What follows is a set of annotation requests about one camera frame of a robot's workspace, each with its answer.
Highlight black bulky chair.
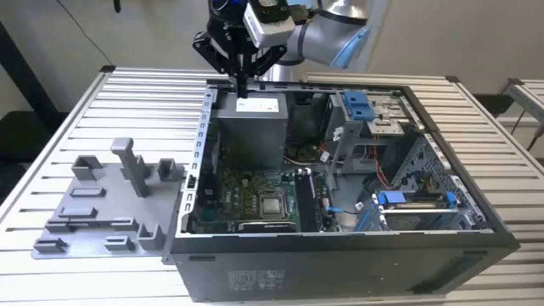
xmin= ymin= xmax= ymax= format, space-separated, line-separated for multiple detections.
xmin=0 ymin=110 xmax=70 ymax=205

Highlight black open PC case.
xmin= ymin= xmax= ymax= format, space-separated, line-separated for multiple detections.
xmin=160 ymin=78 xmax=522 ymax=303

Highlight green motherboard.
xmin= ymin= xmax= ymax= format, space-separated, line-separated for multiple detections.
xmin=187 ymin=168 xmax=342 ymax=233

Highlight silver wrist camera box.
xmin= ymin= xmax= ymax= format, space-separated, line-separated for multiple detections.
xmin=243 ymin=3 xmax=295 ymax=49

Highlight blue drive bay latch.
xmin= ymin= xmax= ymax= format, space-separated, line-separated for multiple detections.
xmin=342 ymin=91 xmax=375 ymax=122

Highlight thin black wall cable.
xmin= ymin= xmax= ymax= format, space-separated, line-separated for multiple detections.
xmin=63 ymin=0 xmax=112 ymax=67

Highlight silver CPU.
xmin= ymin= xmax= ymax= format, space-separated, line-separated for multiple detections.
xmin=260 ymin=196 xmax=286 ymax=215

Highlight black chair back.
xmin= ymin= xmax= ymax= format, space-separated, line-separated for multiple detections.
xmin=471 ymin=93 xmax=516 ymax=120

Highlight power supply wire bundle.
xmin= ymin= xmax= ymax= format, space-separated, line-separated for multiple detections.
xmin=283 ymin=143 xmax=332 ymax=166

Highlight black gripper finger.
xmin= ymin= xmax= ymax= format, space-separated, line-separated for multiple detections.
xmin=242 ymin=45 xmax=287 ymax=98
xmin=194 ymin=30 xmax=243 ymax=98

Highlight installed black RAM stick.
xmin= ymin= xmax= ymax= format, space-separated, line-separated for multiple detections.
xmin=304 ymin=171 xmax=322 ymax=233

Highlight black camera module with label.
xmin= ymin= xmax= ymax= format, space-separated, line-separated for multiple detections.
xmin=248 ymin=0 xmax=318 ymax=25

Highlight grey parts rack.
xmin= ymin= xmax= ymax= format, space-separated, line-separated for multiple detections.
xmin=32 ymin=136 xmax=191 ymax=259

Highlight grey power supply unit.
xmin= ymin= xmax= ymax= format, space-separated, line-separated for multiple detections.
xmin=211 ymin=92 xmax=290 ymax=170

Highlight red and orange wires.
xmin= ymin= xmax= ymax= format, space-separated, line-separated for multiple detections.
xmin=370 ymin=145 xmax=391 ymax=189

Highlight hard disk in blue carrier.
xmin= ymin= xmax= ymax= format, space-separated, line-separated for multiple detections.
xmin=372 ymin=190 xmax=468 ymax=232

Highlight black slanted post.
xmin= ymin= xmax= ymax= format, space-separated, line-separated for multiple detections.
xmin=0 ymin=20 xmax=60 ymax=115

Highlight aluminium frame side table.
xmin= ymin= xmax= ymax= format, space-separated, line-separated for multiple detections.
xmin=495 ymin=77 xmax=544 ymax=150

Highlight metal CPU socket cover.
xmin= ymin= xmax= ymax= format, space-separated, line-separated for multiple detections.
xmin=256 ymin=189 xmax=291 ymax=221

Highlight black graphics card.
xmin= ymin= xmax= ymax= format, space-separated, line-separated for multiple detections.
xmin=231 ymin=221 xmax=302 ymax=234

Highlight RAM stick with white label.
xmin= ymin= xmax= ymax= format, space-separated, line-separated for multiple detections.
xmin=47 ymin=217 xmax=138 ymax=230

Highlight grey metal drive cage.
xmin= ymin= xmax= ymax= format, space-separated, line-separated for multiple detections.
xmin=323 ymin=91 xmax=420 ymax=175

